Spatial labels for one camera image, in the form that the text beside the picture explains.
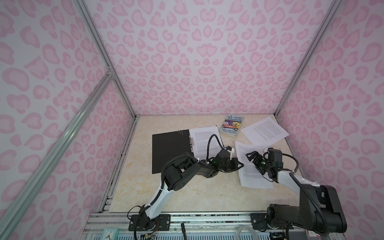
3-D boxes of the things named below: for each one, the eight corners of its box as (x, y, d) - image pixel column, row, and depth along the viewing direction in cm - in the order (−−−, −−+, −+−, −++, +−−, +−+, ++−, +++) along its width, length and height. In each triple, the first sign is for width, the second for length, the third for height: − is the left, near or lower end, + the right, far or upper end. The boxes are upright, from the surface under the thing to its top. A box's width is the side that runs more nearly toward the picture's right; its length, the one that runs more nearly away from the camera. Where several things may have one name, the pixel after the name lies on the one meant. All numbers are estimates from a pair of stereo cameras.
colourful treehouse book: (220, 131, 111) (220, 129, 110) (227, 114, 123) (228, 112, 121) (236, 137, 108) (237, 135, 106) (242, 119, 119) (243, 117, 117)
